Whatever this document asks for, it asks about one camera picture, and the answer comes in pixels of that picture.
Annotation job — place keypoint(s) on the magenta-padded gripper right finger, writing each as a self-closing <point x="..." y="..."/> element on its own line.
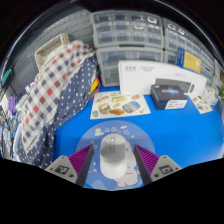
<point x="165" y="167"/>

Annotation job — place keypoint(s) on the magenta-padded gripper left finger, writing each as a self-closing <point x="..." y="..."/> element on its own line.
<point x="61" y="168"/>

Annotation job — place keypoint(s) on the white computer mouse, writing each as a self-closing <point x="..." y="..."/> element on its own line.
<point x="113" y="156"/>

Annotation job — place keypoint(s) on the round blue printed mouse pad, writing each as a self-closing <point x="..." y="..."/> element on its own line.
<point x="140" y="136"/>

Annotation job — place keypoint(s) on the small black box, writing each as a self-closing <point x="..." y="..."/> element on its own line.
<point x="168" y="96"/>

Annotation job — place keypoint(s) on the food picture sticker sheet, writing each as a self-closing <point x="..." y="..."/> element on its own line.
<point x="120" y="105"/>

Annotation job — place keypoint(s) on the red blue checked cloth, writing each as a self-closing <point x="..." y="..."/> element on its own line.
<point x="50" y="86"/>

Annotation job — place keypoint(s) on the white and blue tissue box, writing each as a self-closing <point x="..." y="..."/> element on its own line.
<point x="210" y="95"/>

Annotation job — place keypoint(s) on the long white keyboard box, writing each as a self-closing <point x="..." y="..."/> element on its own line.
<point x="143" y="75"/>

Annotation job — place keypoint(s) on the yellow and blue card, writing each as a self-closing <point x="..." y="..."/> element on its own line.
<point x="190" y="61"/>

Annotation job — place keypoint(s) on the beige woven basket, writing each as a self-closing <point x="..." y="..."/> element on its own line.
<point x="50" y="50"/>

